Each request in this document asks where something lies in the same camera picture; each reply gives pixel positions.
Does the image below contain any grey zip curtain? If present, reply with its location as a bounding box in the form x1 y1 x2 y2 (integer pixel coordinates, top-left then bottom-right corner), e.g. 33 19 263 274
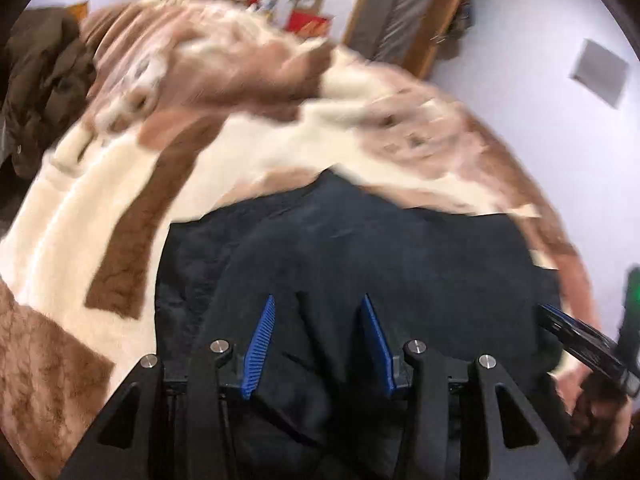
350 0 451 68

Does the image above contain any grey wall panel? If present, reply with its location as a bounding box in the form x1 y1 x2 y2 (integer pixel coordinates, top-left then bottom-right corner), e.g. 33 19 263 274
570 39 630 108

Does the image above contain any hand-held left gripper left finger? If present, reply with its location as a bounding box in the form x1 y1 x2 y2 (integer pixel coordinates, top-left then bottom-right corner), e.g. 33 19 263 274
60 294 277 480

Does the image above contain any brown printed blanket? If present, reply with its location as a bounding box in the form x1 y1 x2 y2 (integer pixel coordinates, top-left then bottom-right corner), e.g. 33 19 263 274
0 0 608 480

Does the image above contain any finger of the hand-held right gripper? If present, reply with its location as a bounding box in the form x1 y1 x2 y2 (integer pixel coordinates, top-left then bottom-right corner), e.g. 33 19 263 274
542 304 626 361
537 307 632 393

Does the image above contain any black puffer jacket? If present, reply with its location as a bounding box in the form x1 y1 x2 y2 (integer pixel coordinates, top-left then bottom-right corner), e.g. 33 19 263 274
154 169 566 480

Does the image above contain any brown puffer jacket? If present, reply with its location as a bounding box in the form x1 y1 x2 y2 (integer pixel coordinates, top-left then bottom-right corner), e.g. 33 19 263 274
0 7 98 178

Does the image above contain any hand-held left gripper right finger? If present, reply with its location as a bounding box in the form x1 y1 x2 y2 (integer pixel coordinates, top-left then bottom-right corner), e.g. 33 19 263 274
361 294 576 480

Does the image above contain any hanging bag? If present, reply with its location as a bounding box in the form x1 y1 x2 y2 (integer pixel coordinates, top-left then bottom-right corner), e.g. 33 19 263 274
435 0 473 61

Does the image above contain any person's right hand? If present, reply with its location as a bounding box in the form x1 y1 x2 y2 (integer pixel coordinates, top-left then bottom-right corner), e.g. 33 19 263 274
552 367 633 468

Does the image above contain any red box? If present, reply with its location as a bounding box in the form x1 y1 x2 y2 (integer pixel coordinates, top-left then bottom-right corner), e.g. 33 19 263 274
286 10 333 36

